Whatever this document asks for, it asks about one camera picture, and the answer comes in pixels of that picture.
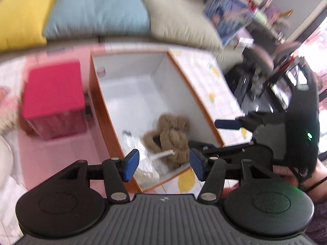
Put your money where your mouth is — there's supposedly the yellow cushion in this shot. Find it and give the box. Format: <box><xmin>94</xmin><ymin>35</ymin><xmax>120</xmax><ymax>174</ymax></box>
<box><xmin>1</xmin><ymin>0</ymin><xmax>55</xmax><ymax>51</ymax></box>

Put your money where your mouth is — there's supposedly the light blue cushion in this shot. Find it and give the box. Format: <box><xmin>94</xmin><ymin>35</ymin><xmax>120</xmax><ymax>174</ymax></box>
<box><xmin>43</xmin><ymin>0</ymin><xmax>150</xmax><ymax>40</ymax></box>

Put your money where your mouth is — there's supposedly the pink white knitted scrunchie pack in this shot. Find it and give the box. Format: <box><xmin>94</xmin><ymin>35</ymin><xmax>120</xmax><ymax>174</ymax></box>
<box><xmin>0</xmin><ymin>86</ymin><xmax>20</xmax><ymax>135</ymax></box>

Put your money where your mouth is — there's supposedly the pink paper mat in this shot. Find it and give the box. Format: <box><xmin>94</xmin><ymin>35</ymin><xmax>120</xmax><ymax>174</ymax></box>
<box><xmin>0</xmin><ymin>44</ymin><xmax>159</xmax><ymax>202</ymax></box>

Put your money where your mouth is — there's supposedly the orange cardboard box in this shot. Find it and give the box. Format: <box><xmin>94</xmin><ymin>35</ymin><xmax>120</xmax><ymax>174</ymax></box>
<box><xmin>88</xmin><ymin>50</ymin><xmax>226</xmax><ymax>194</ymax></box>

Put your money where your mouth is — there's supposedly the beige fabric sofa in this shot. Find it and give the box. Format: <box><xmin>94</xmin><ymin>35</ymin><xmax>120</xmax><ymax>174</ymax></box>
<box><xmin>0</xmin><ymin>0</ymin><xmax>246</xmax><ymax>70</ymax></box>

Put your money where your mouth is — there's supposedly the white lemon grid tablecloth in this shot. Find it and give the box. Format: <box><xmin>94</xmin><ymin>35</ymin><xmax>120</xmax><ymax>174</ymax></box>
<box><xmin>1</xmin><ymin>47</ymin><xmax>242</xmax><ymax>244</ymax></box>

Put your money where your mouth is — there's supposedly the white item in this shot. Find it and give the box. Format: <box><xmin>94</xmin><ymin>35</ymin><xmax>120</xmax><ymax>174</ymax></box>
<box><xmin>120</xmin><ymin>130</ymin><xmax>177</xmax><ymax>191</ymax></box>

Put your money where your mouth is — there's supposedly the person's right hand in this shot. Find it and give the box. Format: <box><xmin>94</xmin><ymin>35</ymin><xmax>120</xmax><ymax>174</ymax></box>
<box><xmin>273</xmin><ymin>160</ymin><xmax>326</xmax><ymax>204</ymax></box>

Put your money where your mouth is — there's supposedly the blue painted canvas bag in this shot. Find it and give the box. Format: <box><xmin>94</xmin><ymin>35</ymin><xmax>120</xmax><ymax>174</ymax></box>
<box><xmin>204</xmin><ymin>0</ymin><xmax>254</xmax><ymax>48</ymax></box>

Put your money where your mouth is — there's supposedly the red lidded storage cube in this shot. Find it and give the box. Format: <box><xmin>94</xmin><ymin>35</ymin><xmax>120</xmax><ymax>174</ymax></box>
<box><xmin>22</xmin><ymin>60</ymin><xmax>87</xmax><ymax>140</ymax></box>

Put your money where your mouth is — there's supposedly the beige grey cushion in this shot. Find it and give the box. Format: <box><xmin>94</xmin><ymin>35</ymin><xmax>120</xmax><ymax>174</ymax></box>
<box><xmin>143</xmin><ymin>0</ymin><xmax>223</xmax><ymax>50</ymax></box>

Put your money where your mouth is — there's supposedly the brown knitted soft item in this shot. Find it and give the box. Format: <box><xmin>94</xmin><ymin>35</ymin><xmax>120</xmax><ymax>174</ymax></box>
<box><xmin>142</xmin><ymin>113</ymin><xmax>189</xmax><ymax>168</ymax></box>

